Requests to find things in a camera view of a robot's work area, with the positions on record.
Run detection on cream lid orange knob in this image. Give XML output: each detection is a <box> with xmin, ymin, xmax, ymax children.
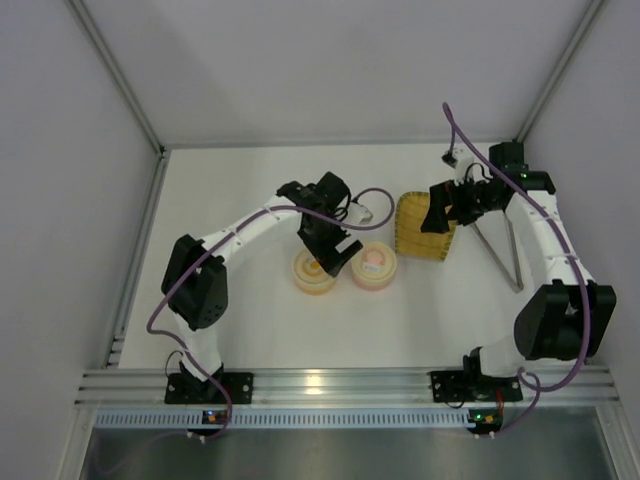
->
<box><xmin>292</xmin><ymin>249</ymin><xmax>331</xmax><ymax>281</ymax></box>

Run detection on cream lid pink knob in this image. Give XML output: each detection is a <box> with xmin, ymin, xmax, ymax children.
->
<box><xmin>350</xmin><ymin>241</ymin><xmax>397</xmax><ymax>275</ymax></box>

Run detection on metal tongs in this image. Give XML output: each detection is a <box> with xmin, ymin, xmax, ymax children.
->
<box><xmin>470</xmin><ymin>216</ymin><xmax>524</xmax><ymax>293</ymax></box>

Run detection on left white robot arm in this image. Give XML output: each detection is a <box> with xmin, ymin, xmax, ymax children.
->
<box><xmin>161</xmin><ymin>172</ymin><xmax>373</xmax><ymax>401</ymax></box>

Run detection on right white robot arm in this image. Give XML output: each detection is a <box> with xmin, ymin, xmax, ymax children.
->
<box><xmin>420</xmin><ymin>142</ymin><xmax>617</xmax><ymax>393</ymax></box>

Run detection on yellow lunch bowl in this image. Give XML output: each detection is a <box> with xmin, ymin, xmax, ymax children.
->
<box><xmin>294</xmin><ymin>277</ymin><xmax>336</xmax><ymax>296</ymax></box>

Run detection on pink lunch bowl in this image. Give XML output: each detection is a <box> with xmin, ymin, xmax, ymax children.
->
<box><xmin>352</xmin><ymin>271</ymin><xmax>395</xmax><ymax>291</ymax></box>

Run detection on yellow woven tray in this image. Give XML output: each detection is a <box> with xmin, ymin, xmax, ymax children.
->
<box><xmin>394</xmin><ymin>191</ymin><xmax>456</xmax><ymax>262</ymax></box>

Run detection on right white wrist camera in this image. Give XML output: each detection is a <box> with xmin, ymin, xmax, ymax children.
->
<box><xmin>441</xmin><ymin>146</ymin><xmax>476</xmax><ymax>183</ymax></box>

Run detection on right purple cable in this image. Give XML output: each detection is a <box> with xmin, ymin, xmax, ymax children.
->
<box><xmin>441</xmin><ymin>102</ymin><xmax>596</xmax><ymax>441</ymax></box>

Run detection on purple cable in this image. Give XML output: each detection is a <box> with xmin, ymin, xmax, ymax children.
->
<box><xmin>441</xmin><ymin>102</ymin><xmax>596</xmax><ymax>441</ymax></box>
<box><xmin>145</xmin><ymin>187</ymin><xmax>395</xmax><ymax>441</ymax></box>

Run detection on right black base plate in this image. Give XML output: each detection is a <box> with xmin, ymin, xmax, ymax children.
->
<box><xmin>429</xmin><ymin>370</ymin><xmax>523</xmax><ymax>404</ymax></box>

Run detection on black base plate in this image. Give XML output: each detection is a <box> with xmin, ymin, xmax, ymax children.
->
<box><xmin>429</xmin><ymin>370</ymin><xmax>523</xmax><ymax>404</ymax></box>
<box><xmin>164</xmin><ymin>371</ymin><xmax>254</xmax><ymax>405</ymax></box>

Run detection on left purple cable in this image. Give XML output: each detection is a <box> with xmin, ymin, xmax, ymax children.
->
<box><xmin>145</xmin><ymin>187</ymin><xmax>395</xmax><ymax>441</ymax></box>

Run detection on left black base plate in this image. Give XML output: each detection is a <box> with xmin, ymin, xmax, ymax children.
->
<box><xmin>164</xmin><ymin>371</ymin><xmax>254</xmax><ymax>405</ymax></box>

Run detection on aluminium mounting rail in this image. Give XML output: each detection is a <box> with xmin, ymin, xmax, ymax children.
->
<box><xmin>74</xmin><ymin>366</ymin><xmax>619</xmax><ymax>408</ymax></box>

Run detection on right aluminium frame post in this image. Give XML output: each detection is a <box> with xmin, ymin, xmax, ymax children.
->
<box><xmin>512</xmin><ymin>0</ymin><xmax>609</xmax><ymax>143</ymax></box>

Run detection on aluminium frame post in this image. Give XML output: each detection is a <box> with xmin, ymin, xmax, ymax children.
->
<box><xmin>512</xmin><ymin>0</ymin><xmax>609</xmax><ymax>143</ymax></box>
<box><xmin>65</xmin><ymin>0</ymin><xmax>165</xmax><ymax>158</ymax></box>

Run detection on slotted grey cable duct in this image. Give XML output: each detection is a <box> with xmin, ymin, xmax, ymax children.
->
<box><xmin>94</xmin><ymin>407</ymin><xmax>476</xmax><ymax>430</ymax></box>

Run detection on left aluminium frame post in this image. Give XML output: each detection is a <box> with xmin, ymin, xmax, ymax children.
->
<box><xmin>65</xmin><ymin>0</ymin><xmax>165</xmax><ymax>158</ymax></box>

